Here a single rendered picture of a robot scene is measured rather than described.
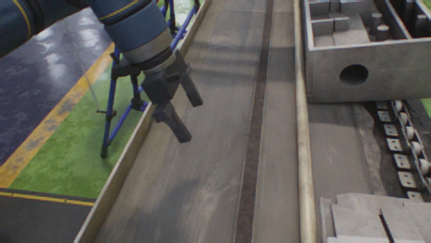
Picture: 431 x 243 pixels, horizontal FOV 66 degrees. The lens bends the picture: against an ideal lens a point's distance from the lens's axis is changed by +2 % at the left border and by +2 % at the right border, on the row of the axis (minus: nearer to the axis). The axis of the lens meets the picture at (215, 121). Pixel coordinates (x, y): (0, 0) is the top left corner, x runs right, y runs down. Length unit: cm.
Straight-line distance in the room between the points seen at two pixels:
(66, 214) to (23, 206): 18
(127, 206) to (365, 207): 52
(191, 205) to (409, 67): 73
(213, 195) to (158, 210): 14
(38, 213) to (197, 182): 76
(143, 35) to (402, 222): 53
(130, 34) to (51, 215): 95
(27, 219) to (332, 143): 111
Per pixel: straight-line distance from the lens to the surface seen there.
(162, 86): 63
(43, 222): 141
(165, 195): 83
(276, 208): 81
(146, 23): 61
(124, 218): 82
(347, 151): 99
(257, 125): 102
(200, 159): 90
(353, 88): 111
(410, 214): 65
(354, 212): 63
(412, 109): 119
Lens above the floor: 141
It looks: 41 degrees down
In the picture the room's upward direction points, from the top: straight up
